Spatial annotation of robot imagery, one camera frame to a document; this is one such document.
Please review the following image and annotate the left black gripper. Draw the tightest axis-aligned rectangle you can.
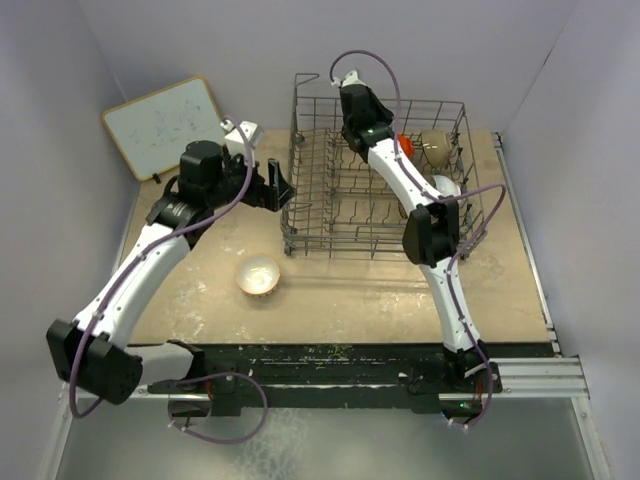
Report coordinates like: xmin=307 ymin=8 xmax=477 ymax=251
xmin=207 ymin=146 xmax=295 ymax=211

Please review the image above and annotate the grey wire dish rack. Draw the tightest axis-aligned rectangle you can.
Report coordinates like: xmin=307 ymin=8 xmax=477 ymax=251
xmin=281 ymin=73 xmax=479 ymax=256

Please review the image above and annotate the beige white bowl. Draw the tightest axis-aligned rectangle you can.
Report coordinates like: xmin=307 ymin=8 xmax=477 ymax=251
xmin=235 ymin=254 xmax=281 ymax=297

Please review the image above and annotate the orange bowl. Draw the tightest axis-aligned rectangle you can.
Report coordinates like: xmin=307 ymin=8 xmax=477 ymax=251
xmin=397 ymin=133 xmax=415 ymax=160

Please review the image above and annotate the black glossy bowl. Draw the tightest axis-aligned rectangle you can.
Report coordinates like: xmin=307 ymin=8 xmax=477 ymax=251
xmin=421 ymin=130 xmax=453 ymax=168

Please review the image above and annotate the white ceramic bowl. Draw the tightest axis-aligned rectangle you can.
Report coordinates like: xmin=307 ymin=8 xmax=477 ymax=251
xmin=432 ymin=175 xmax=461 ymax=197

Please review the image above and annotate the brown rimmed cream bowl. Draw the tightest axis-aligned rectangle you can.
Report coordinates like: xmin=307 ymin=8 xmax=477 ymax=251
xmin=397 ymin=201 xmax=409 ymax=220

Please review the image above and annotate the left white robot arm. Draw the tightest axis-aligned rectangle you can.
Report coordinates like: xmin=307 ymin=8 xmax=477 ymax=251
xmin=46 ymin=141 xmax=295 ymax=405

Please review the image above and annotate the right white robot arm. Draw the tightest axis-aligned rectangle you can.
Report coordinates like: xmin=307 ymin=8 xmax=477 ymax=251
xmin=339 ymin=83 xmax=497 ymax=394

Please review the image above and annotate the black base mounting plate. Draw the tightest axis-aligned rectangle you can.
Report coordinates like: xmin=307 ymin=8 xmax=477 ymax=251
xmin=146 ymin=343 xmax=503 ymax=416

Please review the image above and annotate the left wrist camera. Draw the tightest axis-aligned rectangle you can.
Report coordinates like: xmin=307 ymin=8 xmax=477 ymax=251
xmin=220 ymin=119 xmax=264 ymax=161

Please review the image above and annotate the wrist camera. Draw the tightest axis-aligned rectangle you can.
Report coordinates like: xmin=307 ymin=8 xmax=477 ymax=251
xmin=330 ymin=69 xmax=367 ymax=89
xmin=220 ymin=119 xmax=264 ymax=161

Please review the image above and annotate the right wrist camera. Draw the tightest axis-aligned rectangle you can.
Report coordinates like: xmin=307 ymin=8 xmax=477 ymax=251
xmin=330 ymin=69 xmax=367 ymax=89

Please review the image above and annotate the small whiteboard with wood frame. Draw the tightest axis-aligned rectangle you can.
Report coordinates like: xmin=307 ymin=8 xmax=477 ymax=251
xmin=102 ymin=76 xmax=224 ymax=181

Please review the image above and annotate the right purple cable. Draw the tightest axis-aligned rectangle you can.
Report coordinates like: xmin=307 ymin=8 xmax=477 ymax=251
xmin=329 ymin=48 xmax=509 ymax=431

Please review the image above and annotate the purple cable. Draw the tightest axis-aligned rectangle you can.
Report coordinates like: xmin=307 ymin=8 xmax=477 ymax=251
xmin=67 ymin=117 xmax=269 ymax=444
xmin=329 ymin=48 xmax=509 ymax=431

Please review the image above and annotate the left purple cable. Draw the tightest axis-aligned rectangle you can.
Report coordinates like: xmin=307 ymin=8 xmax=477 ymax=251
xmin=67 ymin=117 xmax=269 ymax=444

